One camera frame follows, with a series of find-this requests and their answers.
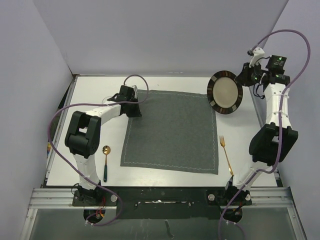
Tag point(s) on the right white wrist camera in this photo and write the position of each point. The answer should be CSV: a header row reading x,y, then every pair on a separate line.
x,y
255,55

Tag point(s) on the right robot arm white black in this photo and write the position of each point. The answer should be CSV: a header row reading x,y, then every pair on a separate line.
x,y
274,140

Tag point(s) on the grey cloth placemat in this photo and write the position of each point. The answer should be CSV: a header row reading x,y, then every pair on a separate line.
x,y
177,131

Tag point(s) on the dark rimmed dinner plate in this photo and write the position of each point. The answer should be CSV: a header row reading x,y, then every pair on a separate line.
x,y
224,94

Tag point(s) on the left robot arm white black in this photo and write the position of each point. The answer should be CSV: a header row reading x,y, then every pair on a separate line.
x,y
84,131

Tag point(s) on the gold spoon green handle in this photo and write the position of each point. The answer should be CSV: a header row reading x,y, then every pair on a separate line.
x,y
106,151

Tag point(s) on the gold fork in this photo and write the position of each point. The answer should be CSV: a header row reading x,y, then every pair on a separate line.
x,y
223,145

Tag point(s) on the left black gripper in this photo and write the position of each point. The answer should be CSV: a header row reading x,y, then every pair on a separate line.
x,y
135,114

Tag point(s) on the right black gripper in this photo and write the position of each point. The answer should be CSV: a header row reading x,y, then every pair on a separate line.
x,y
242,78

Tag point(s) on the aluminium frame rail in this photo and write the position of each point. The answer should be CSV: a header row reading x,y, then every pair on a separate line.
x,y
62,198

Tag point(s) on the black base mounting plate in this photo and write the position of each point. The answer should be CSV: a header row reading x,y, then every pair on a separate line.
x,y
157,203

